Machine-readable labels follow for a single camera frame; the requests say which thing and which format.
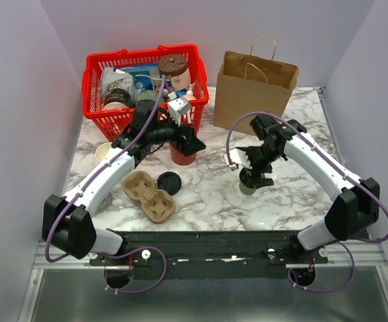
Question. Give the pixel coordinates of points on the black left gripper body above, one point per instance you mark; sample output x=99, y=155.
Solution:
x=178, y=140

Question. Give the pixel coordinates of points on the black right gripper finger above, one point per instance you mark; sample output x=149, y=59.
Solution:
x=245, y=179
x=261, y=179

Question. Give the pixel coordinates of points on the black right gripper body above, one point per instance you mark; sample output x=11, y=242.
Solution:
x=260, y=157

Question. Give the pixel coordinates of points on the green paper coffee cup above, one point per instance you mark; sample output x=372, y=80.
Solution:
x=246, y=189

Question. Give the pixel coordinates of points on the brown paper bag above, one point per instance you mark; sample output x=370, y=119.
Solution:
x=248, y=83

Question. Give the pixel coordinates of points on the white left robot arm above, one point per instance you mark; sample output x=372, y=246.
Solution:
x=67, y=223

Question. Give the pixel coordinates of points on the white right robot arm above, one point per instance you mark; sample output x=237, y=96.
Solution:
x=354, y=200

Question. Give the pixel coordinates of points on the red cup holder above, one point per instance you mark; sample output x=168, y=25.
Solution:
x=178, y=158

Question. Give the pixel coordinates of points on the cream pump bottle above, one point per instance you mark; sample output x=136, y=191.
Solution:
x=189, y=95

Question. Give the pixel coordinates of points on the green netted melon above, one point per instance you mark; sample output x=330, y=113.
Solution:
x=147, y=95

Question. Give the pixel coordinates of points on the blue box in basket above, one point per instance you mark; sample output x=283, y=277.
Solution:
x=146, y=76

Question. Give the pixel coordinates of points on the brown lid paper tub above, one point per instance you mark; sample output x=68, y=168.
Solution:
x=175, y=67

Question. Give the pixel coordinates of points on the brown cardboard cup carrier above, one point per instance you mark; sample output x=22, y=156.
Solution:
x=157, y=205

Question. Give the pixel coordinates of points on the red plastic shopping basket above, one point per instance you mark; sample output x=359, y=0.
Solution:
x=112, y=122

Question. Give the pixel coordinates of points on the dark instant noodle cup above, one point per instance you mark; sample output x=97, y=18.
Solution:
x=117, y=99

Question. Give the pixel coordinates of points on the stack of green paper cups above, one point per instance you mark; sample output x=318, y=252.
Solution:
x=104, y=153

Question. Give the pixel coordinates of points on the white snack bag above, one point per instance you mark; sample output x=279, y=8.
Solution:
x=113, y=78

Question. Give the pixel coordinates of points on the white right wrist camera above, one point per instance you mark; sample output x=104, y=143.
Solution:
x=237, y=158

